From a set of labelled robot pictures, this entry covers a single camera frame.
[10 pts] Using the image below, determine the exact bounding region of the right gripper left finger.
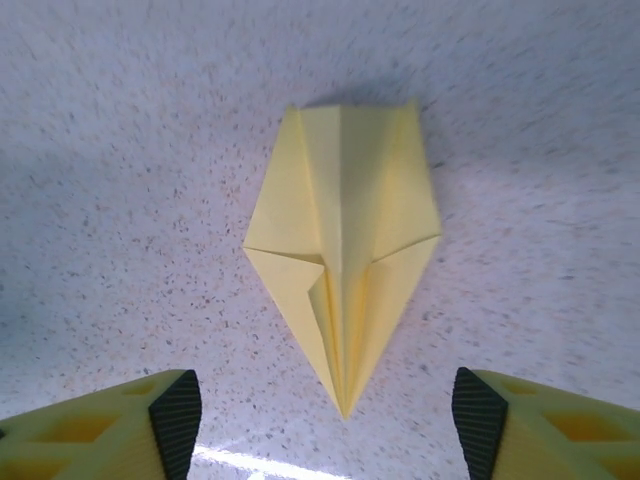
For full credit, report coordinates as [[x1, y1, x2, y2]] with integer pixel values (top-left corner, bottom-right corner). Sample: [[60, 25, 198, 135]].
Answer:
[[0, 368, 204, 480]]

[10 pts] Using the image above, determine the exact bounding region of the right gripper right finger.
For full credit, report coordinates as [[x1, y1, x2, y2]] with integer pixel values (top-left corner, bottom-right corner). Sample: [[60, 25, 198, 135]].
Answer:
[[451, 366, 640, 480]]

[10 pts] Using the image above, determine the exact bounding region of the yellow cloth sheet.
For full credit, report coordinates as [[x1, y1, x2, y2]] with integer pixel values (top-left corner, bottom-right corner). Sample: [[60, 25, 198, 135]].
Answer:
[[242, 98, 444, 420]]

